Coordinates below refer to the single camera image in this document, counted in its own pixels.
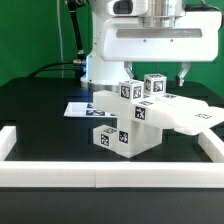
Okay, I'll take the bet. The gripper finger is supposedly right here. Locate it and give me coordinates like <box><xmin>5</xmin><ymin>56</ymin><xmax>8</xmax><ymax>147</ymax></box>
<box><xmin>124</xmin><ymin>62</ymin><xmax>134</xmax><ymax>79</ymax></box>
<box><xmin>175</xmin><ymin>62</ymin><xmax>191</xmax><ymax>87</ymax></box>

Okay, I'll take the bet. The white tagged cube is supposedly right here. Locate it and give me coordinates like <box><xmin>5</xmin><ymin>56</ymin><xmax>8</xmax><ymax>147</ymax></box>
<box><xmin>119</xmin><ymin>79</ymin><xmax>144</xmax><ymax>101</ymax></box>
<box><xmin>144</xmin><ymin>73</ymin><xmax>167</xmax><ymax>95</ymax></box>

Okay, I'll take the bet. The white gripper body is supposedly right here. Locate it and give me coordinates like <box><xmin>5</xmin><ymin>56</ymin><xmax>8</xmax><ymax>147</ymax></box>
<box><xmin>100</xmin><ymin>11</ymin><xmax>222</xmax><ymax>62</ymax></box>

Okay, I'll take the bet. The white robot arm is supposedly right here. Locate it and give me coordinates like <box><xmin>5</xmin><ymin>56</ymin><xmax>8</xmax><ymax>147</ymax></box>
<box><xmin>66</xmin><ymin>0</ymin><xmax>224</xmax><ymax>86</ymax></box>

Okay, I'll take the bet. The white chair back frame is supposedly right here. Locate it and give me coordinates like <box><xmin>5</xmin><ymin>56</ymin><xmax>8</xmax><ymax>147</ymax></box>
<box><xmin>93</xmin><ymin>90</ymin><xmax>224</xmax><ymax>135</ymax></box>

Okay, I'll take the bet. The white marker sheet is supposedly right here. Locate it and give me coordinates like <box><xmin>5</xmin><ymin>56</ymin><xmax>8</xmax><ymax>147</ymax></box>
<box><xmin>64</xmin><ymin>102</ymin><xmax>112</xmax><ymax>118</ymax></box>

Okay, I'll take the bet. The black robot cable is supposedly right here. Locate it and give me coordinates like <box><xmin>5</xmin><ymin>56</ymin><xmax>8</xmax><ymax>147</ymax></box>
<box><xmin>27</xmin><ymin>0</ymin><xmax>88</xmax><ymax>80</ymax></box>

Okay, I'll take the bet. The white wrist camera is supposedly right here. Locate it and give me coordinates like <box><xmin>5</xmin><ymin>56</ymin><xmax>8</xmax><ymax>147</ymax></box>
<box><xmin>106</xmin><ymin>0</ymin><xmax>148</xmax><ymax>16</ymax></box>

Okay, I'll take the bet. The white U-shaped barrier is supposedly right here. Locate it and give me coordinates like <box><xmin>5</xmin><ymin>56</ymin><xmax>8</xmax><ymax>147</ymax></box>
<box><xmin>0</xmin><ymin>126</ymin><xmax>224</xmax><ymax>188</ymax></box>

